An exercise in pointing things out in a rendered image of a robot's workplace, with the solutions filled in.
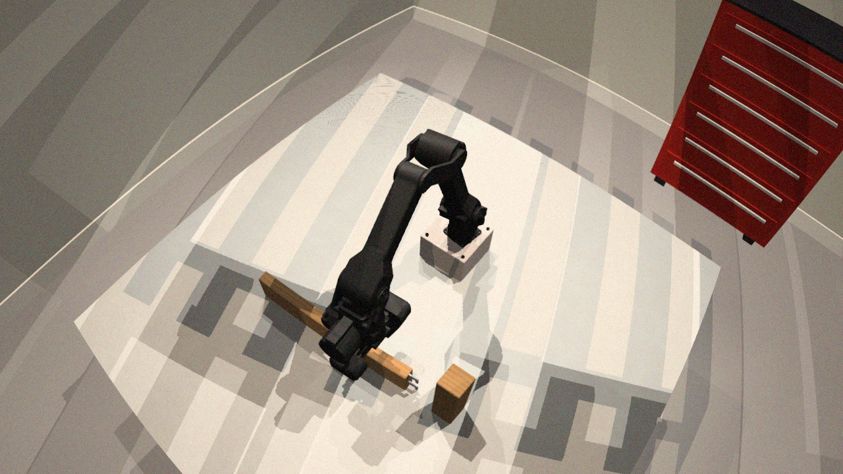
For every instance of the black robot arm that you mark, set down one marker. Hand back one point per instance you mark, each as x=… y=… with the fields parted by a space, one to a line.
x=362 y=289

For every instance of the wooden bed post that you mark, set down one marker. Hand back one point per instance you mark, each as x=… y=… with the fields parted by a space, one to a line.
x=452 y=393

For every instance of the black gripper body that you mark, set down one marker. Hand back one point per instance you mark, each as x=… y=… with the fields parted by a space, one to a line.
x=396 y=308

